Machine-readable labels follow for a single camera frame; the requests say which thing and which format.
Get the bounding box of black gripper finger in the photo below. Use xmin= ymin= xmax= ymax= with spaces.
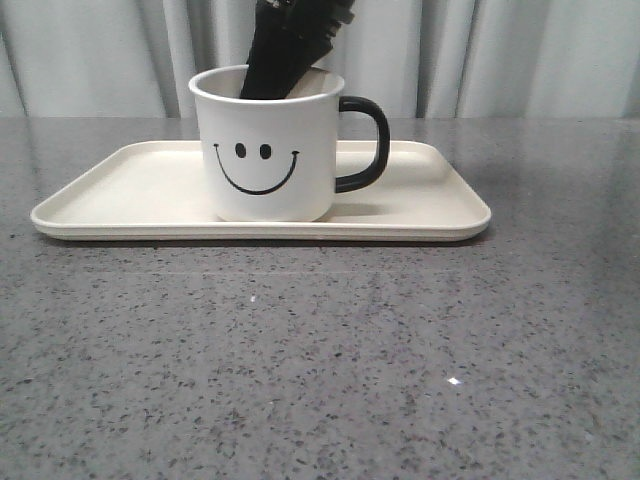
xmin=240 ymin=1 xmax=291 ymax=99
xmin=272 ymin=0 xmax=355 ymax=99

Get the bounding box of white smiley mug black handle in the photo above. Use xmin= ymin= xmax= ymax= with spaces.
xmin=188 ymin=65 xmax=390 ymax=222

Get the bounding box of cream rectangular plastic tray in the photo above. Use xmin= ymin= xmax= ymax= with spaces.
xmin=31 ymin=141 xmax=491 ymax=241

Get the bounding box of grey pleated curtain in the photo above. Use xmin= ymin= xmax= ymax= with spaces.
xmin=1 ymin=1 xmax=639 ymax=118

